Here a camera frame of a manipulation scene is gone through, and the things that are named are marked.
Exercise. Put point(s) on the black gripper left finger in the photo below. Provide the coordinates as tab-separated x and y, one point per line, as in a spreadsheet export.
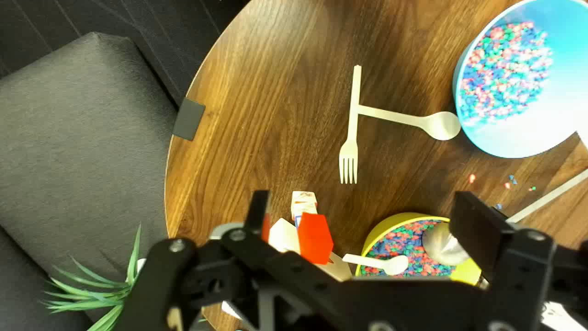
258	212

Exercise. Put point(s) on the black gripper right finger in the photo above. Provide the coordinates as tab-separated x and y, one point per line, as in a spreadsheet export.
478	223

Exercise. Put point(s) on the yellow bowl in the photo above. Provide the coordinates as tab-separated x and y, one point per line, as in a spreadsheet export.
375	232

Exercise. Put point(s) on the blue bowl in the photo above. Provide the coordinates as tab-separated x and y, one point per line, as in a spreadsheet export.
552	122

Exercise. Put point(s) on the white plastic piece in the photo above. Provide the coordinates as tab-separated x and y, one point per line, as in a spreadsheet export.
283	236

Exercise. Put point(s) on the small pink candy piece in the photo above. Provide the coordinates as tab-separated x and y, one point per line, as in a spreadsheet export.
473	179

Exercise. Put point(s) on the small white printed carton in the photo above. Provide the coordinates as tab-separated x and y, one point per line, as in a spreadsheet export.
304	205

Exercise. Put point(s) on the small blue candy piece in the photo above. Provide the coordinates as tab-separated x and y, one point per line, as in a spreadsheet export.
511	181

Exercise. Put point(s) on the red capped bottle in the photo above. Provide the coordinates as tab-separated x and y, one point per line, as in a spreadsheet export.
315	240

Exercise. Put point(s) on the small white plastic spoon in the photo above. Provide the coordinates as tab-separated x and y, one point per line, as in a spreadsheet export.
392	265

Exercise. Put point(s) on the white plastic fork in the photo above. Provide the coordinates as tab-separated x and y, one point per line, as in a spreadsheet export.
353	111

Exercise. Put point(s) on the green spiky plant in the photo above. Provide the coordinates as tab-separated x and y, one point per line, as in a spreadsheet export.
92	295

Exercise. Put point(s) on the dark grey sofa with plant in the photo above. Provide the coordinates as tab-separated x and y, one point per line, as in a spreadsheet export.
74	153

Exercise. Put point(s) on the black metal table frame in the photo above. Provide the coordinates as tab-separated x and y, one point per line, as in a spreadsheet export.
188	120

